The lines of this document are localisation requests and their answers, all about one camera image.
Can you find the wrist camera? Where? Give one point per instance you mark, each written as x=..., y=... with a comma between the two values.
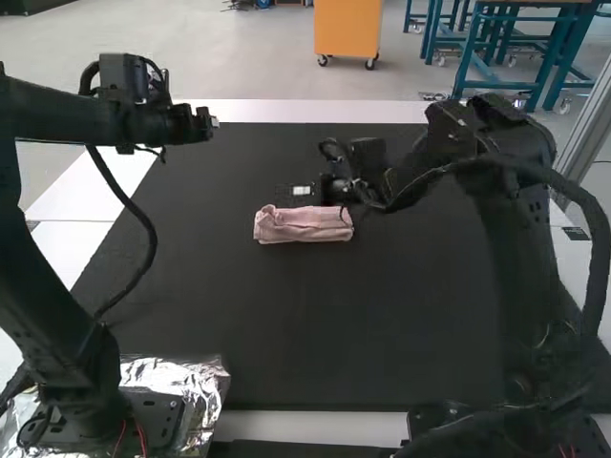
x=119, y=76
x=368, y=151

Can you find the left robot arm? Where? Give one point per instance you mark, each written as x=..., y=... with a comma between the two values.
x=48, y=110

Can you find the black mat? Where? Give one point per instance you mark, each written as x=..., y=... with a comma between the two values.
x=286, y=310

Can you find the silver foil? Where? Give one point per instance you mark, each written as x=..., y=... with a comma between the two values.
x=191, y=381

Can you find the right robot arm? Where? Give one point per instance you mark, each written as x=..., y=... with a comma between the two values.
x=501, y=214

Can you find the aluminium profile post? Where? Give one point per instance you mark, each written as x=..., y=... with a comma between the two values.
x=589, y=124

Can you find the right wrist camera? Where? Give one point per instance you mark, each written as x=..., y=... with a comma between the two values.
x=368, y=151

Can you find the yellow-orange wheeled cart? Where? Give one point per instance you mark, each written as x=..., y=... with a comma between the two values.
x=346, y=28

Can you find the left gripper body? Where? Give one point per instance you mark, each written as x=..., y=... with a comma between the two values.
x=191, y=125

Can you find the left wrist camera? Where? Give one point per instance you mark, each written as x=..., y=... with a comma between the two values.
x=119, y=76

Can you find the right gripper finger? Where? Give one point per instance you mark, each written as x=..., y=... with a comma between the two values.
x=301, y=191

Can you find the blue-legged workbench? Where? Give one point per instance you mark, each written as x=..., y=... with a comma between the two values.
x=496, y=86
x=428, y=38

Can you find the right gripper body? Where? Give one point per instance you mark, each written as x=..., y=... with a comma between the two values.
x=343, y=188

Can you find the pale towel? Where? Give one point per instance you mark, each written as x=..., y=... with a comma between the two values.
x=305, y=228

